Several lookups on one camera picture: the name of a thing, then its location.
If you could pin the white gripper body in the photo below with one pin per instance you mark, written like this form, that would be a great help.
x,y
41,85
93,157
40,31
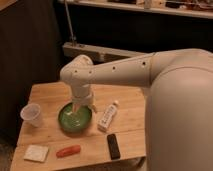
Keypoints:
x,y
82,96

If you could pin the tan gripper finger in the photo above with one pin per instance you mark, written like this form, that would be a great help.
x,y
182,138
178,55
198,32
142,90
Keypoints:
x,y
75,107
94,108

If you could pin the translucent white cup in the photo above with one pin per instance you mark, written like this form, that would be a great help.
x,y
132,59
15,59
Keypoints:
x,y
31,113

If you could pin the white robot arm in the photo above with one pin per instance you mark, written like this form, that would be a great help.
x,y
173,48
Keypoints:
x,y
179,104

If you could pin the green ceramic bowl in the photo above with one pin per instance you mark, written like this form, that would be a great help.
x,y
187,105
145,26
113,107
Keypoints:
x,y
74,122

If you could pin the white labelled tube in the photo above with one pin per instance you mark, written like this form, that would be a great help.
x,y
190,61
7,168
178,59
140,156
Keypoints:
x,y
107,117

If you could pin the wooden table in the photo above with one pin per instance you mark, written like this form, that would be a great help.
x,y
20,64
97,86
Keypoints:
x,y
127,125

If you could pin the grey metal shelf beam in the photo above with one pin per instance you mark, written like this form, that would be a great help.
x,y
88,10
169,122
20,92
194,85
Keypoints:
x,y
97,53

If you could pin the black rectangular remote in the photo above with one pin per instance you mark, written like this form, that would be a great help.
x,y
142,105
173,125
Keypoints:
x,y
113,147

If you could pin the metal vertical pole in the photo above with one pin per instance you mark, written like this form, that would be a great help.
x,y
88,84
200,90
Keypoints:
x,y
72,37

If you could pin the white square sponge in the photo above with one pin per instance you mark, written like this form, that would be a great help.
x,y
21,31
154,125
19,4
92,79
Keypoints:
x,y
36,153

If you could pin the upper shelf with clutter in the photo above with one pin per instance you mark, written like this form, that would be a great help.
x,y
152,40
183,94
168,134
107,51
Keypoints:
x,y
188,8

